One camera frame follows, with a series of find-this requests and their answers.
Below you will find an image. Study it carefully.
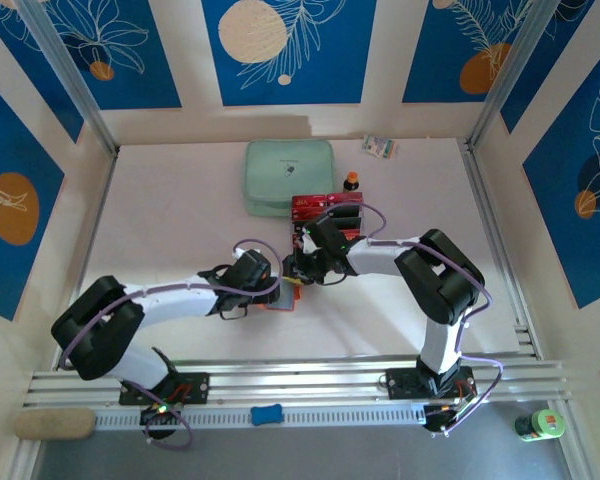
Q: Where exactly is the orange card holder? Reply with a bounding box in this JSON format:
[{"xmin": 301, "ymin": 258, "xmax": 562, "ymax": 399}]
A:
[{"xmin": 259, "ymin": 283, "xmax": 302, "ymax": 315}]

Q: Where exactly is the clear acrylic card stand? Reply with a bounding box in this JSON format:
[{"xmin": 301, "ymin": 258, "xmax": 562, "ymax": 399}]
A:
[{"xmin": 289, "ymin": 191, "xmax": 366, "ymax": 254}]

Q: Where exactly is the mint green zip pouch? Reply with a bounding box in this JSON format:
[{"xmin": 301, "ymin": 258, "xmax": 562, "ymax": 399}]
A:
[{"xmin": 243, "ymin": 138, "xmax": 336, "ymax": 219}]

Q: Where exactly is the blue bone-shaped piece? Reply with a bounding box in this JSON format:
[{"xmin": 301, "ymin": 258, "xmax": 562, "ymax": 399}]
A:
[{"xmin": 250, "ymin": 404, "xmax": 285, "ymax": 427}]

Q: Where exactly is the small printed packet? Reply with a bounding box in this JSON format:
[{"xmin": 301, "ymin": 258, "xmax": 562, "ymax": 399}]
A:
[{"xmin": 360, "ymin": 133, "xmax": 399, "ymax": 161}]

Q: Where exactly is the beige foam pad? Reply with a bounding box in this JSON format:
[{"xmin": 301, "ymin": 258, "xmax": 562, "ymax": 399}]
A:
[{"xmin": 13, "ymin": 408, "xmax": 97, "ymax": 441}]

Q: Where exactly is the green can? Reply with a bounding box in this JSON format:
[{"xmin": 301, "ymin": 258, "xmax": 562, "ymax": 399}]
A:
[{"xmin": 513, "ymin": 408, "xmax": 567, "ymax": 444}]

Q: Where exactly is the aluminium mounting rail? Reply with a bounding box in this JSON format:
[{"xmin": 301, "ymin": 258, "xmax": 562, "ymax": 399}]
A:
[{"xmin": 23, "ymin": 355, "xmax": 569, "ymax": 407}]

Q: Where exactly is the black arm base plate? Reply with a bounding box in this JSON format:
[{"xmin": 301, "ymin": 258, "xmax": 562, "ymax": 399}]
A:
[
  {"xmin": 385, "ymin": 367, "xmax": 476, "ymax": 401},
  {"xmin": 118, "ymin": 372, "xmax": 211, "ymax": 407}
]

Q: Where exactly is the grey slotted cable duct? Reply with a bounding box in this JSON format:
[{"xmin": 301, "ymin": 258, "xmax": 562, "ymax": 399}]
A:
[{"xmin": 93, "ymin": 403, "xmax": 427, "ymax": 430}]

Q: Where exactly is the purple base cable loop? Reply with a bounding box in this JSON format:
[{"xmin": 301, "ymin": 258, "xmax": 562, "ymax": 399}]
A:
[{"xmin": 122, "ymin": 384, "xmax": 198, "ymax": 451}]

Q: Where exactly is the aluminium table edge rail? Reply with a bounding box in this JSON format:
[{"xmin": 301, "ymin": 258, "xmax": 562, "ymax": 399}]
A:
[
  {"xmin": 53, "ymin": 149, "xmax": 120, "ymax": 371},
  {"xmin": 457, "ymin": 141, "xmax": 540, "ymax": 359}
]

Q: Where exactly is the aluminium frame post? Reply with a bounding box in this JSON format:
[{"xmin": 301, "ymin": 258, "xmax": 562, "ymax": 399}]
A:
[
  {"xmin": 15, "ymin": 0, "xmax": 120, "ymax": 155},
  {"xmin": 467, "ymin": 0, "xmax": 566, "ymax": 151}
]

